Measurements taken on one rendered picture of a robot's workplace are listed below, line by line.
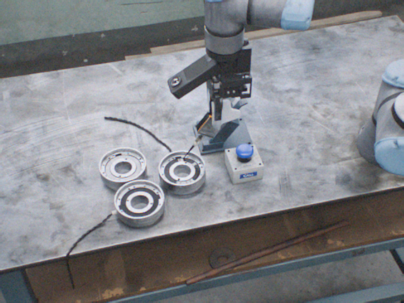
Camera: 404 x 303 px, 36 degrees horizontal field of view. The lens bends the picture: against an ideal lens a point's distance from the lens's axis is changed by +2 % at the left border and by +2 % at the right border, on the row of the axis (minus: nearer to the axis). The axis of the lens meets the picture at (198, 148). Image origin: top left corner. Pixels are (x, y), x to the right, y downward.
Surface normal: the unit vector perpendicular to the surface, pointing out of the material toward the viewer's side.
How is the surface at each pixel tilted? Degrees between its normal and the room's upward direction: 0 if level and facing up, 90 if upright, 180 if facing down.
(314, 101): 0
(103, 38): 90
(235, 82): 90
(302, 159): 0
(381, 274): 0
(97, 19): 90
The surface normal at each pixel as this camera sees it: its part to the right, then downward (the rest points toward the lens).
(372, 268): -0.01, -0.69
